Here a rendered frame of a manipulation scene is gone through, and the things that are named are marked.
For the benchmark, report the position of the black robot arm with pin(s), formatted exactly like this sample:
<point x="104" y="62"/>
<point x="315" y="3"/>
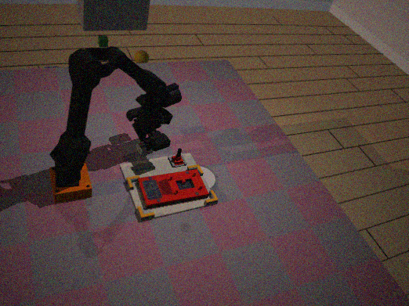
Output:
<point x="86" y="70"/>

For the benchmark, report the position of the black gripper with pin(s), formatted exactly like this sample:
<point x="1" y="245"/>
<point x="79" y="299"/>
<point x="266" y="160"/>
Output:
<point x="144" y="125"/>

